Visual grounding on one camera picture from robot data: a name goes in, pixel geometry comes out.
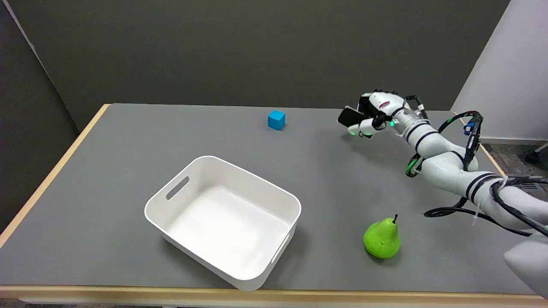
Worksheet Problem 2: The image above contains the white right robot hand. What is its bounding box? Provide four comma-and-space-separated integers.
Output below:
348, 90, 407, 139

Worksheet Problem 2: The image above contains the black blackboard eraser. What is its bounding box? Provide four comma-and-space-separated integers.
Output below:
337, 106, 369, 127

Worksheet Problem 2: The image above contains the white plastic box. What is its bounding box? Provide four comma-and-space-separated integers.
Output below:
144, 155, 302, 292

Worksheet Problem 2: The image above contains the blue cube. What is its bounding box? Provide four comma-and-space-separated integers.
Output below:
268, 110, 286, 130

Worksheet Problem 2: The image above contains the green pear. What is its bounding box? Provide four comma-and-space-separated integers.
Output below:
363, 214, 402, 259

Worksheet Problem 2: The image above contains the gray table mat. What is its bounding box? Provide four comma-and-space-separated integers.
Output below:
0, 104, 534, 295

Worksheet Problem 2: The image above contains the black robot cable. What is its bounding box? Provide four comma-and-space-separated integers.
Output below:
405, 95, 548, 237

